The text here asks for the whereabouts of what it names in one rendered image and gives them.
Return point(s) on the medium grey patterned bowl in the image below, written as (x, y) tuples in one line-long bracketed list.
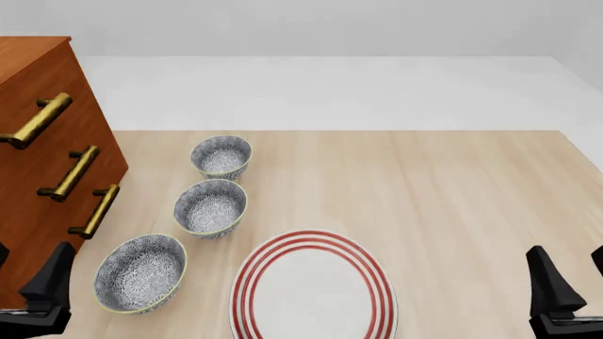
[(209, 208)]

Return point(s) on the wooden cabinet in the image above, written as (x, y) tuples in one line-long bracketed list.
[(42, 169)]

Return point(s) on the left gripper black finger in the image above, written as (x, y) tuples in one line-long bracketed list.
[(3, 255), (54, 279)]

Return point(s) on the small grey patterned bowl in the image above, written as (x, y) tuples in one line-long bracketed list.
[(220, 159)]

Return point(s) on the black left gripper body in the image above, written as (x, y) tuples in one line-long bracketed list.
[(33, 323)]

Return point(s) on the white plate with red rings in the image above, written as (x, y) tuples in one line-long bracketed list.
[(313, 289)]

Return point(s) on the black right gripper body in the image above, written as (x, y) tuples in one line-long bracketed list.
[(570, 326)]

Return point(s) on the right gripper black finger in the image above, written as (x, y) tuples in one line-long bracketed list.
[(549, 282), (598, 260)]

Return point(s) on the large grey patterned bowl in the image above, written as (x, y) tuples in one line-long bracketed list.
[(140, 273)]

